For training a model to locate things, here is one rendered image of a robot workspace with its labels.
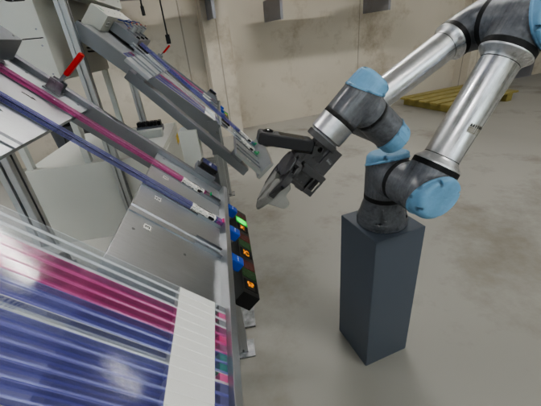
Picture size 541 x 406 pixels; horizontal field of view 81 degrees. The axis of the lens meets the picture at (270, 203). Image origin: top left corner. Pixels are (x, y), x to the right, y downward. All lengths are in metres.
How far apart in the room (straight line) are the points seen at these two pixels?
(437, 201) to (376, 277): 0.32
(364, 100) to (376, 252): 0.48
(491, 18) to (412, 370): 1.09
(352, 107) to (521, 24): 0.41
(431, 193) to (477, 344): 0.83
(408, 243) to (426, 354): 0.52
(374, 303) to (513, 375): 0.56
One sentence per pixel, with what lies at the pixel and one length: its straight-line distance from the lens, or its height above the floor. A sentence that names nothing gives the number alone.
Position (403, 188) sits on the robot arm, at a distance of 0.85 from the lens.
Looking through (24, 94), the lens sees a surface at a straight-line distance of 0.79.
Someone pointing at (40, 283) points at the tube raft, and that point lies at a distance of 0.41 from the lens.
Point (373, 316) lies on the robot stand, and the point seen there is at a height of 0.25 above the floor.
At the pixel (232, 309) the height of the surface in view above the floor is 0.73.
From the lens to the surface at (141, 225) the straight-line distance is 0.57.
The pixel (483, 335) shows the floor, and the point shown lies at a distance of 1.56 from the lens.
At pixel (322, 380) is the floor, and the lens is 1.30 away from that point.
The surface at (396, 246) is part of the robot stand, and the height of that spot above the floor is 0.51.
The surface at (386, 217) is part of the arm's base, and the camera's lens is 0.97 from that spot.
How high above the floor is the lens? 1.09
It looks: 28 degrees down
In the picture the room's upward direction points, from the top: 6 degrees counter-clockwise
